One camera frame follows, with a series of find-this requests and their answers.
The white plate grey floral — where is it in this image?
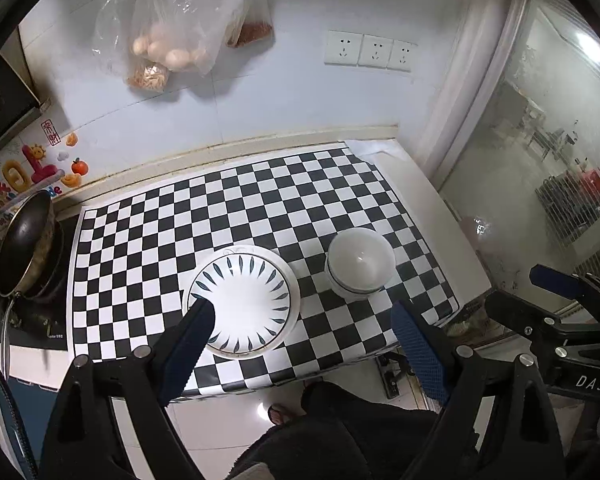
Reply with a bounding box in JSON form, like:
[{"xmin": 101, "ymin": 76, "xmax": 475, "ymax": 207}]
[{"xmin": 182, "ymin": 242, "xmax": 301, "ymax": 361}]

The white bowl blue rim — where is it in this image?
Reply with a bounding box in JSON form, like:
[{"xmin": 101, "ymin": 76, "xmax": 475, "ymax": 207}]
[{"xmin": 324, "ymin": 260, "xmax": 384, "ymax": 301}]

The white bowl floral decoration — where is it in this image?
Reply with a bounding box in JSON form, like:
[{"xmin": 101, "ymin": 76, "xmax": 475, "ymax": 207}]
[{"xmin": 325, "ymin": 228, "xmax": 396, "ymax": 290}]

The glass sliding door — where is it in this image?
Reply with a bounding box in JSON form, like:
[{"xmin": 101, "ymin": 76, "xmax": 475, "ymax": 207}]
[{"xmin": 437, "ymin": 0, "xmax": 600, "ymax": 312}]

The foot in sandal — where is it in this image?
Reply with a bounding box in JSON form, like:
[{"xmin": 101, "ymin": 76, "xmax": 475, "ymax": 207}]
[{"xmin": 268, "ymin": 404, "xmax": 297, "ymax": 426}]

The person's dark trousers leg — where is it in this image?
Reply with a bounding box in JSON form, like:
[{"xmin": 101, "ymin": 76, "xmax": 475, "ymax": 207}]
[{"xmin": 227, "ymin": 380, "xmax": 437, "ymax": 479}]

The black gas stove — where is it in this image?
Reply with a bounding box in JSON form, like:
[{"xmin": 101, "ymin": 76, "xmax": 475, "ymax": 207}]
[{"xmin": 8, "ymin": 217, "xmax": 78, "ymax": 351}]

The black white checkered mat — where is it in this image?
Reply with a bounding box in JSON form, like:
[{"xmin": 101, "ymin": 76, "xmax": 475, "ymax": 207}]
[{"xmin": 67, "ymin": 145, "xmax": 460, "ymax": 396}]

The dark wok pan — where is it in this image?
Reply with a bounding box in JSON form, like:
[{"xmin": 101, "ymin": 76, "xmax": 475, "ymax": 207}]
[{"xmin": 0, "ymin": 191, "xmax": 55, "ymax": 297}]

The plastic bag with eggs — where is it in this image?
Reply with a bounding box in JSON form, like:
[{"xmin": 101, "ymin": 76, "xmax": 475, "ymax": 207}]
[{"xmin": 92, "ymin": 0, "xmax": 247, "ymax": 93}]

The bag of red dried goods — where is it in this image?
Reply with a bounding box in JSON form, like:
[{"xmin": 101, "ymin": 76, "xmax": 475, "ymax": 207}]
[{"xmin": 225, "ymin": 0, "xmax": 274, "ymax": 49}]

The black cable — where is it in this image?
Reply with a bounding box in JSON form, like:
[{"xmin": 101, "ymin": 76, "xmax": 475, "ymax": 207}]
[{"xmin": 0, "ymin": 339, "xmax": 41, "ymax": 480}]

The colourful wall sticker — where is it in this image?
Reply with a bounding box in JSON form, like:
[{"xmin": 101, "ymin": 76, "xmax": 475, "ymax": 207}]
[{"xmin": 0, "ymin": 117, "xmax": 90, "ymax": 231}]

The white wall socket right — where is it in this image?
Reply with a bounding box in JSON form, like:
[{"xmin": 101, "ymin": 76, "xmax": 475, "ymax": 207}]
[{"xmin": 387, "ymin": 40, "xmax": 417, "ymax": 73}]

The white wall socket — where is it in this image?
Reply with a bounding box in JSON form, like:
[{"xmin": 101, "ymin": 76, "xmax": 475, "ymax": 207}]
[
  {"xmin": 324, "ymin": 30, "xmax": 363, "ymax": 66},
  {"xmin": 387, "ymin": 40, "xmax": 417, "ymax": 73},
  {"xmin": 358, "ymin": 35, "xmax": 393, "ymax": 68}
]

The white wall socket middle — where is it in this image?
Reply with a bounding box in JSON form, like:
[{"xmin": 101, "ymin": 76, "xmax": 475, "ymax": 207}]
[{"xmin": 358, "ymin": 35, "xmax": 393, "ymax": 68}]

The white wall socket left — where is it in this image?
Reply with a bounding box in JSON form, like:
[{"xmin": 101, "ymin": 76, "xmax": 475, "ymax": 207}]
[{"xmin": 324, "ymin": 30, "xmax": 363, "ymax": 66}]

